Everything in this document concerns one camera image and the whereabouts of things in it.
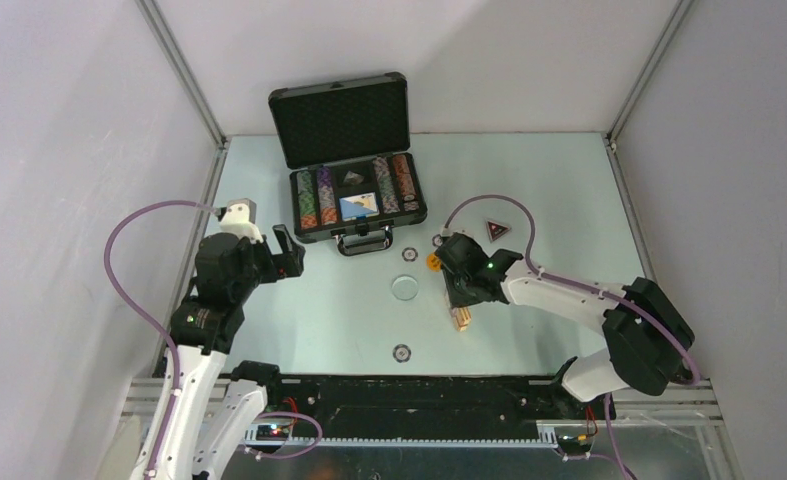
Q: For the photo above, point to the poker chip front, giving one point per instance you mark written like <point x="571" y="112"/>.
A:
<point x="401" y="353"/>

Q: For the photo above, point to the poker chip near disc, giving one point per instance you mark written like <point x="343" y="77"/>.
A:
<point x="409" y="254"/>

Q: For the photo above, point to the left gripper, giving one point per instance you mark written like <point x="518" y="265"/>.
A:
<point x="290" y="259"/>

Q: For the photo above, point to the red playing card box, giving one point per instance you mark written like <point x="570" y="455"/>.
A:
<point x="461" y="317"/>

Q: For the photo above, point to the clear round disc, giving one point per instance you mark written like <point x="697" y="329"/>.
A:
<point x="405" y="288"/>

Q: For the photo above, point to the blue playing card box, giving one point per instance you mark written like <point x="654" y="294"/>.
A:
<point x="358" y="206"/>

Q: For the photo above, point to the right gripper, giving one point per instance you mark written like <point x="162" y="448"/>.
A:
<point x="455" y="298"/>

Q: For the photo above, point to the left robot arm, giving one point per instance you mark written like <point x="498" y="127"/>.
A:
<point x="203" y="336"/>

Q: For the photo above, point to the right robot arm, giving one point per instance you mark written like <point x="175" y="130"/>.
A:
<point x="646" y="339"/>

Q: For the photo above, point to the triangular dealer button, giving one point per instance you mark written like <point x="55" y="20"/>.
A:
<point x="496" y="230"/>

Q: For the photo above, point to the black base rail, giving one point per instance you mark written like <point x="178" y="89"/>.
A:
<point x="430" y="408"/>

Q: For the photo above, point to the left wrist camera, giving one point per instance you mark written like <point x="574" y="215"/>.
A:
<point x="238" y="218"/>

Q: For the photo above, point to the orange round button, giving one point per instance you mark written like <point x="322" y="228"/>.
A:
<point x="433" y="262"/>

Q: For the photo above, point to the black poker set case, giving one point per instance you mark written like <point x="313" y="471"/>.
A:
<point x="344" y="138"/>

